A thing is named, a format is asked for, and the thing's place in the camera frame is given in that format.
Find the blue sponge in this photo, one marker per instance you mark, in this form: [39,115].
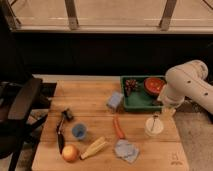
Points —
[115,100]

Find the green plastic tray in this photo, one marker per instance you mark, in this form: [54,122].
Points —
[138,100]

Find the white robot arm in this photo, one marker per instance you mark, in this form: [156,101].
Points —
[187,80]

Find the red bowl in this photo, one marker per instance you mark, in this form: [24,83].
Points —
[153,85]

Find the orange carrot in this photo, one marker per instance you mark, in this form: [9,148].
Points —
[117,128]

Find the small blue cup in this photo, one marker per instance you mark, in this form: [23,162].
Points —
[79,131]

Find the white cup with fork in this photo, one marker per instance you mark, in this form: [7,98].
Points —
[153,125]

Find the crumpled blue cloth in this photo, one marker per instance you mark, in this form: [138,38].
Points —
[126,150]

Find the red yellow apple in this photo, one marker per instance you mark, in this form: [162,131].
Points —
[70,153]

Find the black office chair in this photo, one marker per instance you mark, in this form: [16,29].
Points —
[14,114]

